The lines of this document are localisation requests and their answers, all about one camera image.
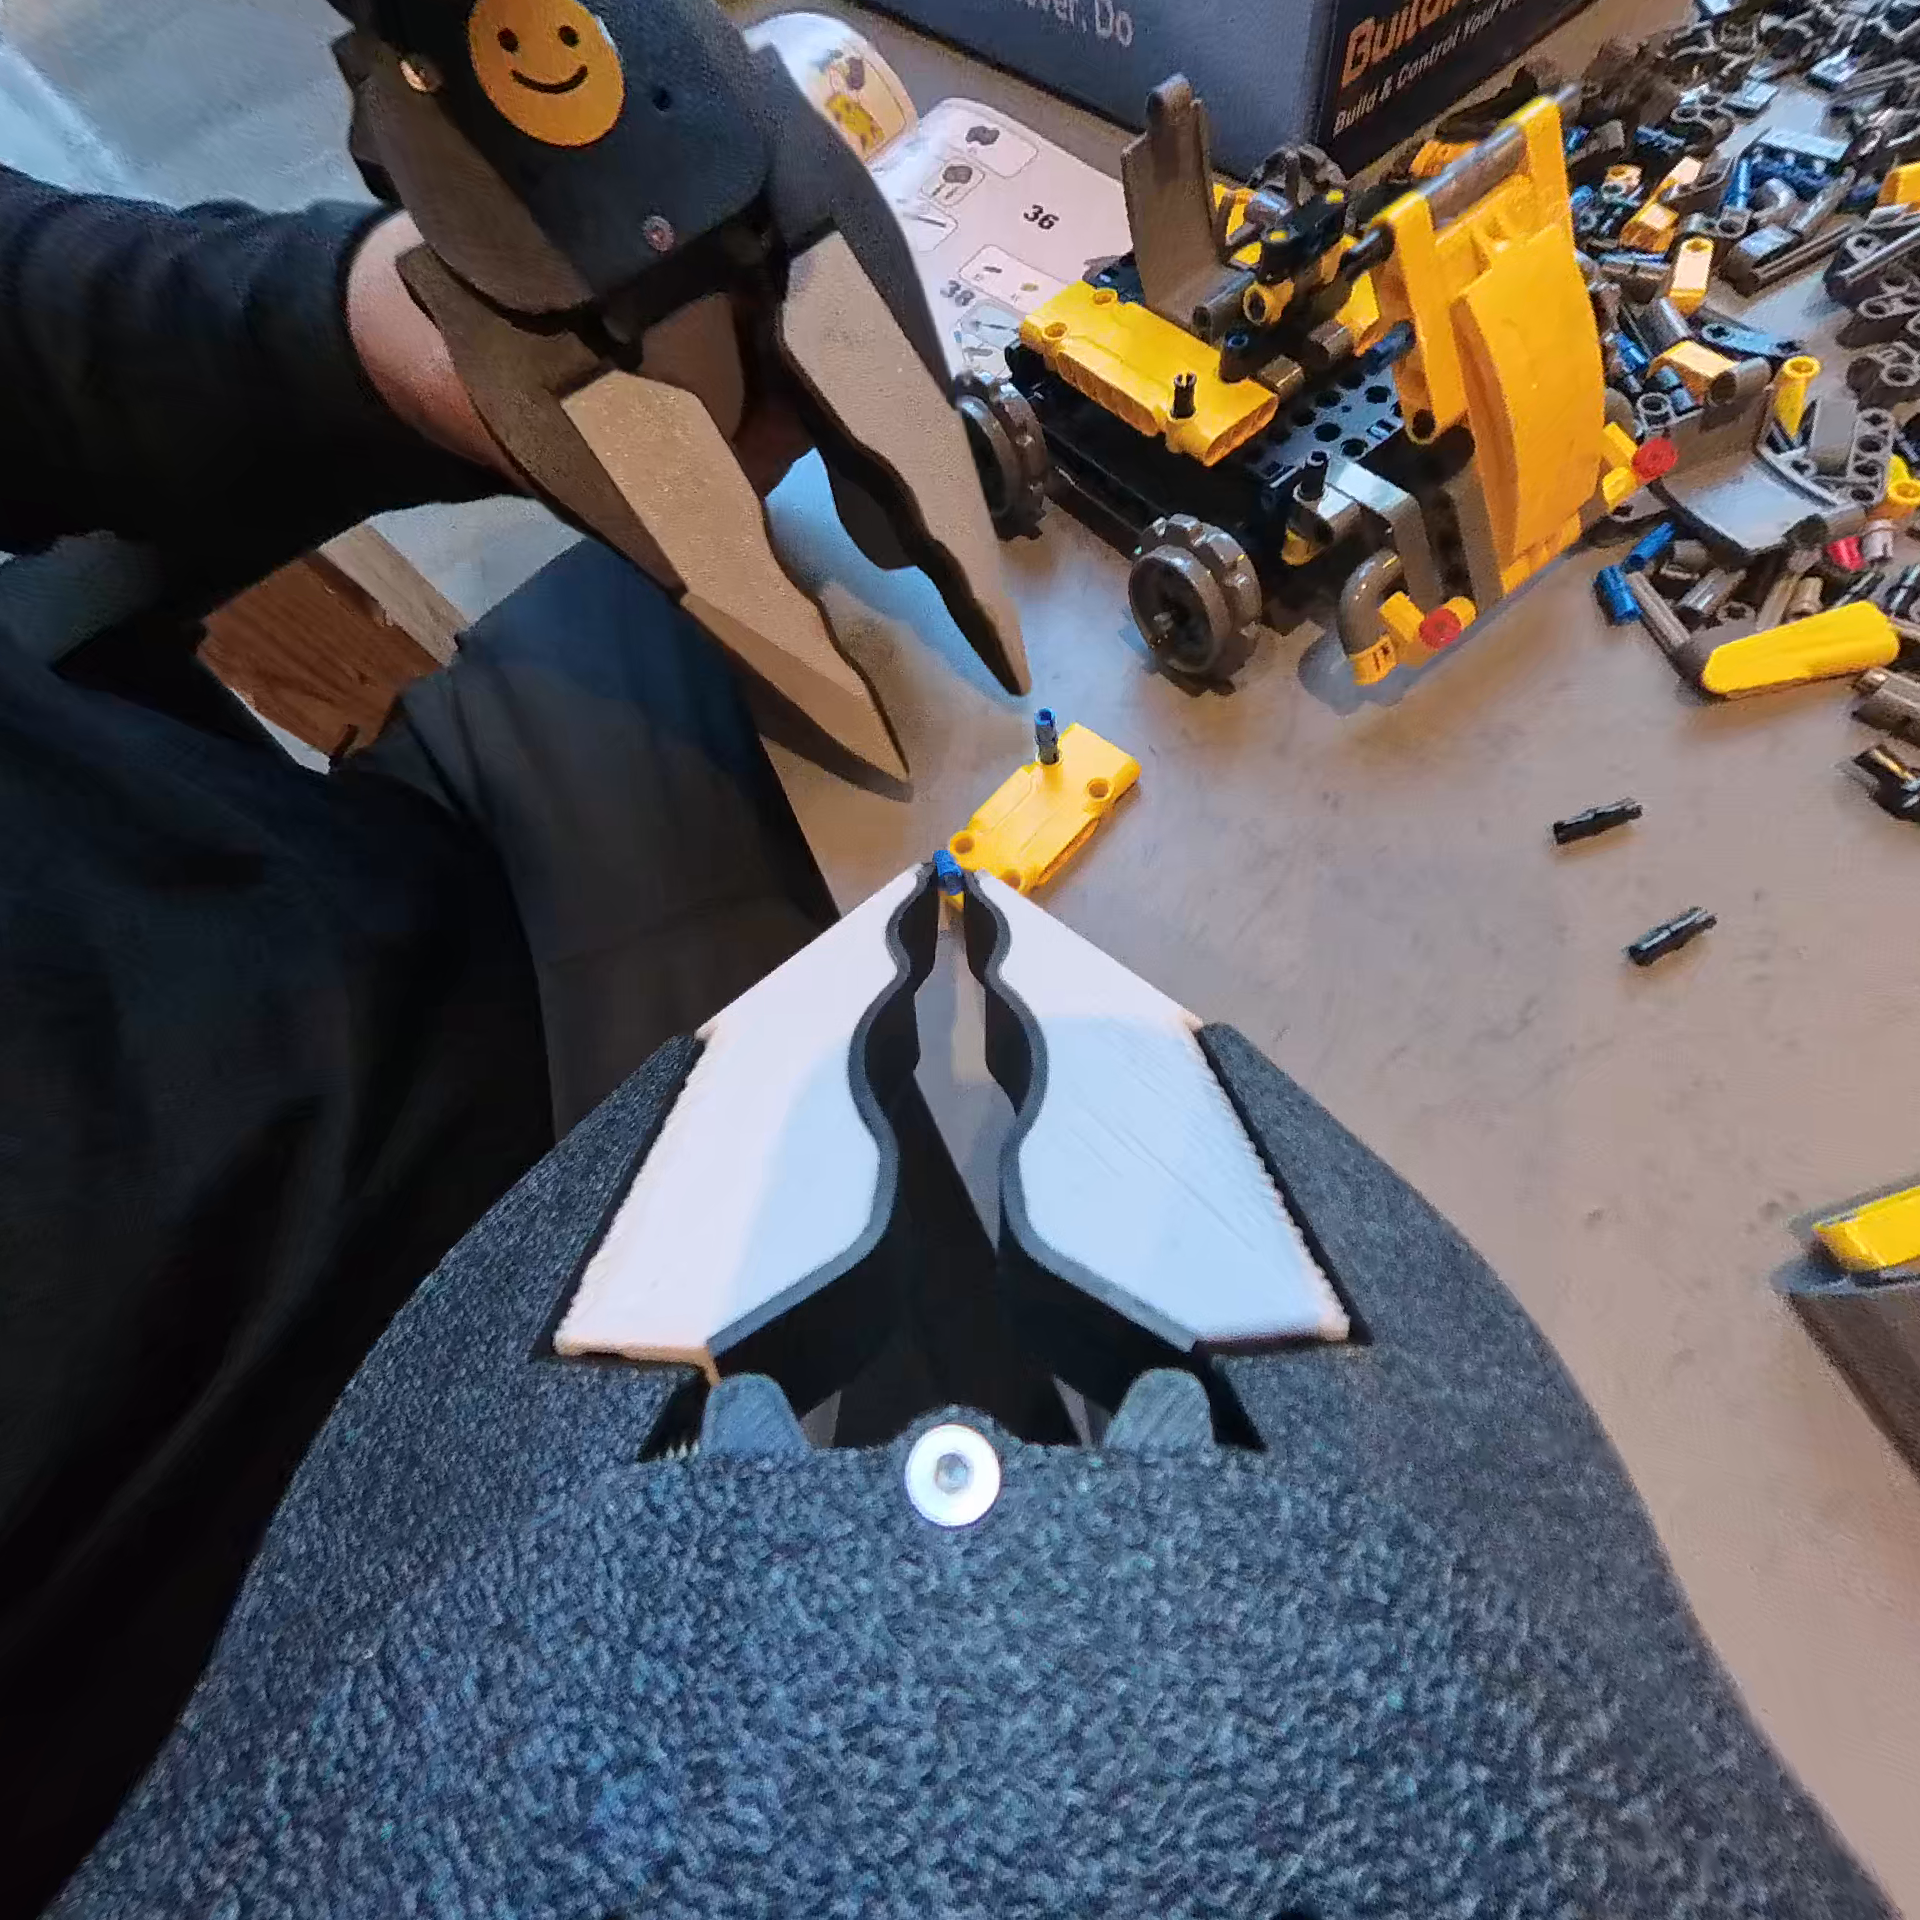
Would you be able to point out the person's left hand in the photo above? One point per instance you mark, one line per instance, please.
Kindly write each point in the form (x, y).
(451, 376)

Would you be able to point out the short yellow toy beam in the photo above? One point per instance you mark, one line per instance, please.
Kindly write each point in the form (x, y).
(1869, 1231)

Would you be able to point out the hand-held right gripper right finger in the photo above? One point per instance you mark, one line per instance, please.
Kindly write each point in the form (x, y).
(1172, 1185)

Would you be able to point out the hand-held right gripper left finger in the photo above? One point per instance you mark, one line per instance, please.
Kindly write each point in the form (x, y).
(735, 1200)

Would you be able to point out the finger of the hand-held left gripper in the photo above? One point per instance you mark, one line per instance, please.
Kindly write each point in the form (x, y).
(705, 556)
(901, 434)

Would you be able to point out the pile of small toy parts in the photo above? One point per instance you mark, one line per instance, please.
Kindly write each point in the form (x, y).
(1771, 299)

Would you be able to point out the grey desk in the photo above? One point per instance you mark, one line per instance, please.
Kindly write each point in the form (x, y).
(1349, 974)

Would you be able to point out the wooden post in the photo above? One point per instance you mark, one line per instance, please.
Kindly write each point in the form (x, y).
(317, 644)

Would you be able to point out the small grey toy connector piece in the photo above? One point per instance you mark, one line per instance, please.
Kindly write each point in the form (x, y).
(1862, 1335)

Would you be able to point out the long yellow holed toy block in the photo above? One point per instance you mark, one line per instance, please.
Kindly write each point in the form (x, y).
(1051, 809)

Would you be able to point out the white instruction booklet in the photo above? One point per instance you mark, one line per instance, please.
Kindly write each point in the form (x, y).
(975, 194)

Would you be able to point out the black toy pin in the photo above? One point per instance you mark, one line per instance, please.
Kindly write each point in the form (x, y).
(1597, 820)
(1673, 935)

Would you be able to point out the yellow toy vehicle model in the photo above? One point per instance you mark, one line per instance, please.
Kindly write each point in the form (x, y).
(1500, 346)

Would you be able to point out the yellow curved toy panel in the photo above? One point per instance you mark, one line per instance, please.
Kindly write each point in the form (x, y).
(1801, 647)

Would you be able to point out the dark blue robot kit box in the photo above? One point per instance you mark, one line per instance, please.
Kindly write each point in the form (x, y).
(1230, 59)

